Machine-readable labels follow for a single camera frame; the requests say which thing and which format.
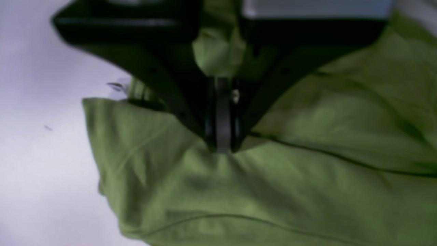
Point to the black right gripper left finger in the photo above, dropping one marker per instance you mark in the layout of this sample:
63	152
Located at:
152	41

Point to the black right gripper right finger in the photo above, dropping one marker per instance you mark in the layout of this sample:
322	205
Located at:
285	40

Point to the green T-shirt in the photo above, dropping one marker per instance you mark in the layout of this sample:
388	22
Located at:
347	157

